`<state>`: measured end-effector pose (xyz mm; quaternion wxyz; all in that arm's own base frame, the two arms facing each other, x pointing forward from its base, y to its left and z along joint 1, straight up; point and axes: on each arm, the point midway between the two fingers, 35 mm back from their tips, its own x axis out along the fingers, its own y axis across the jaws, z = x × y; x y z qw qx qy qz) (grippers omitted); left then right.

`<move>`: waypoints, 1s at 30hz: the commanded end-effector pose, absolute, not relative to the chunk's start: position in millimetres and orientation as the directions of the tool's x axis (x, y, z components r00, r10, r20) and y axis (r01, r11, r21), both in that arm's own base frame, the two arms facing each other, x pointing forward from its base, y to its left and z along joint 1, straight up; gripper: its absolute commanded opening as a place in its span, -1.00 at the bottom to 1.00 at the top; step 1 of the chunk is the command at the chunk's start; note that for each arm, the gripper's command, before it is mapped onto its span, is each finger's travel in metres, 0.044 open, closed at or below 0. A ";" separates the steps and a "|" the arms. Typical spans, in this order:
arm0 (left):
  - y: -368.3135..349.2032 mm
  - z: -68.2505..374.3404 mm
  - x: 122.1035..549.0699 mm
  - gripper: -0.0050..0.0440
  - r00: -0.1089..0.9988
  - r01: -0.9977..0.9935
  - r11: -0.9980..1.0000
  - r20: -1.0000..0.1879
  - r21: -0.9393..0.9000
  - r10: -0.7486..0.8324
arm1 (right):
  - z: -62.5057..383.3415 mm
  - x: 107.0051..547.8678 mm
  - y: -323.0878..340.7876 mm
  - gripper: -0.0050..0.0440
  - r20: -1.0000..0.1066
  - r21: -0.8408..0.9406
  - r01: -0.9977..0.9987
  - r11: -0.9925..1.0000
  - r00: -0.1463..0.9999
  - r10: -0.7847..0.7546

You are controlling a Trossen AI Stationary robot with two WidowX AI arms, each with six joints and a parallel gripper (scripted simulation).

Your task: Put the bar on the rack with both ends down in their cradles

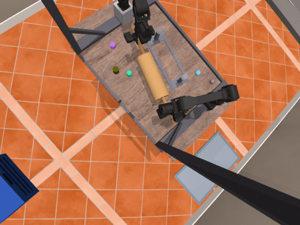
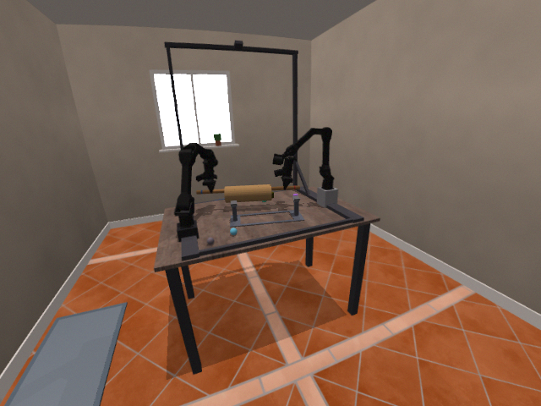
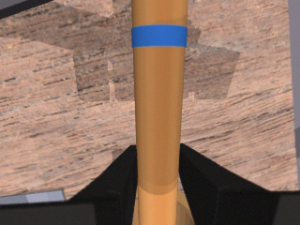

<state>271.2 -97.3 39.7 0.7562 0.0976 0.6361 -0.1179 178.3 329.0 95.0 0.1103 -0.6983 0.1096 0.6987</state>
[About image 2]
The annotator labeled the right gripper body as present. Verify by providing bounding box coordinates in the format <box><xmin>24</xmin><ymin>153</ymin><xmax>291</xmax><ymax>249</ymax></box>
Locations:
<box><xmin>202</xmin><ymin>169</ymin><xmax>217</xmax><ymax>186</ymax></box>

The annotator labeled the tan wooden bar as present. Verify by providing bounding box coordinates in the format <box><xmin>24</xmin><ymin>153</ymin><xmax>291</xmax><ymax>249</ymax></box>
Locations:
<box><xmin>196</xmin><ymin>185</ymin><xmax>300</xmax><ymax>195</ymax></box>

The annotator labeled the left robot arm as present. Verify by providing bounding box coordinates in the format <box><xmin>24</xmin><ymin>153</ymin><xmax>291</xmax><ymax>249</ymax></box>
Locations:
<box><xmin>273</xmin><ymin>128</ymin><xmax>334</xmax><ymax>190</ymax></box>

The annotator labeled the tan paper roll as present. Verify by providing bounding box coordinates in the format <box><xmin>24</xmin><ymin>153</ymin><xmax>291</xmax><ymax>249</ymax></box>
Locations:
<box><xmin>224</xmin><ymin>184</ymin><xmax>272</xmax><ymax>203</ymax></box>

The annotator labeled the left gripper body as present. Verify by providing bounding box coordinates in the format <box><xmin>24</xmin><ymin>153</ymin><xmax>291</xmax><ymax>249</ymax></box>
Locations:
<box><xmin>282</xmin><ymin>166</ymin><xmax>293</xmax><ymax>183</ymax></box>

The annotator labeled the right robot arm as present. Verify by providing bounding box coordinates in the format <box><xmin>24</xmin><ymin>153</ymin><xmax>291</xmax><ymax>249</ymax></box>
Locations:
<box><xmin>174</xmin><ymin>143</ymin><xmax>218</xmax><ymax>229</ymax></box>

